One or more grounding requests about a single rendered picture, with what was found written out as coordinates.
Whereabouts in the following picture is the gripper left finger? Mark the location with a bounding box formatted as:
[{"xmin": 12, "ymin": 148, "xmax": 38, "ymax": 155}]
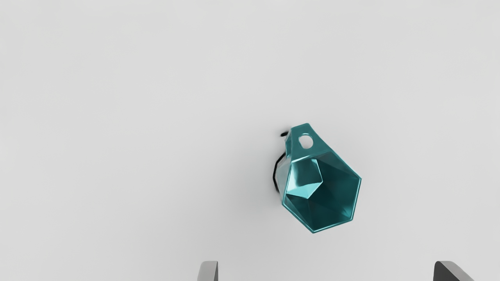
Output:
[{"xmin": 197, "ymin": 261, "xmax": 219, "ymax": 281}]

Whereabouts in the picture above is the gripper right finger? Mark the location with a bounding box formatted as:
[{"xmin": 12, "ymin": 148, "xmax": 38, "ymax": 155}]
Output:
[{"xmin": 434, "ymin": 261, "xmax": 475, "ymax": 281}]

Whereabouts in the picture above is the teal faceted mug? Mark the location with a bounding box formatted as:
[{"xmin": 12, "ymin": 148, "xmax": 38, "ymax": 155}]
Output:
[{"xmin": 277, "ymin": 123, "xmax": 362, "ymax": 234}]

